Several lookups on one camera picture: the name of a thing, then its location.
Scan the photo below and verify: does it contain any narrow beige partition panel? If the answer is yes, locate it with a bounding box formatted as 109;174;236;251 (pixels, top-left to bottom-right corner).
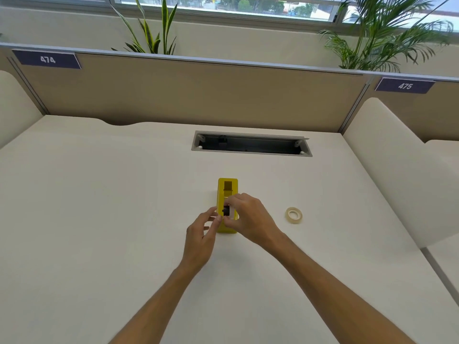
340;73;459;143

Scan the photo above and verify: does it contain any navy number label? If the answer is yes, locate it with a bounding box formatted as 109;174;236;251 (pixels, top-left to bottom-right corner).
374;77;437;94
11;49;82;70

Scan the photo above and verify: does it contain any green palm plant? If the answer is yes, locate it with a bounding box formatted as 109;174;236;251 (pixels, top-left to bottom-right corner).
317;0;454;73

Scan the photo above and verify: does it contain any cream tape roll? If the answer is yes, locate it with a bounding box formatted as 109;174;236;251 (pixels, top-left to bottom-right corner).
285;206;303;224

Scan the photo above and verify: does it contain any person's right hand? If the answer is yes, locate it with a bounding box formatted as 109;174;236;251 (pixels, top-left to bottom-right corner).
223;192;284;247

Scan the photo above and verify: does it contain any small cream side divider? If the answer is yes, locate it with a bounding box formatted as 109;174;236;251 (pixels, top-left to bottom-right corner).
0;70;44;150

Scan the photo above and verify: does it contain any green snake plant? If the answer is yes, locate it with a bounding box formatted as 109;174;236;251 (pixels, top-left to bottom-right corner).
110;0;179;55

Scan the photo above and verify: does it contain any person's left hand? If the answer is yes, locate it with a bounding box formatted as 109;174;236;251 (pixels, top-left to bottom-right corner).
180;206;223;275

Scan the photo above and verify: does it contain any large cream side divider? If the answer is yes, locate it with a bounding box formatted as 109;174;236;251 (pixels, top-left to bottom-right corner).
342;97;459;249

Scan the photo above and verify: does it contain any yellow tape dispenser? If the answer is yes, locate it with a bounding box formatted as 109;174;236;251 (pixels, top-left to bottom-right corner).
217;177;239;235

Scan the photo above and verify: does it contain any person's left forearm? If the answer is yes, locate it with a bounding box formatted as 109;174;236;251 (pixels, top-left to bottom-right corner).
109;263;202;344

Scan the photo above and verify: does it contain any grey framed window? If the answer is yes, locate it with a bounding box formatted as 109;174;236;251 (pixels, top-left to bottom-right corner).
107;0;459;32

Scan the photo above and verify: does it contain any wide beige partition panel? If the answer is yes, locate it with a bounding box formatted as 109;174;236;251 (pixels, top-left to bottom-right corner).
0;42;372;135

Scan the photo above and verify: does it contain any person's right forearm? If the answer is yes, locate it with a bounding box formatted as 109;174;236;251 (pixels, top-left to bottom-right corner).
267;233;416;344

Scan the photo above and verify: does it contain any grey desk cable slot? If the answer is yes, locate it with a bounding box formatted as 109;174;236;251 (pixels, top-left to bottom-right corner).
191;130;313;157

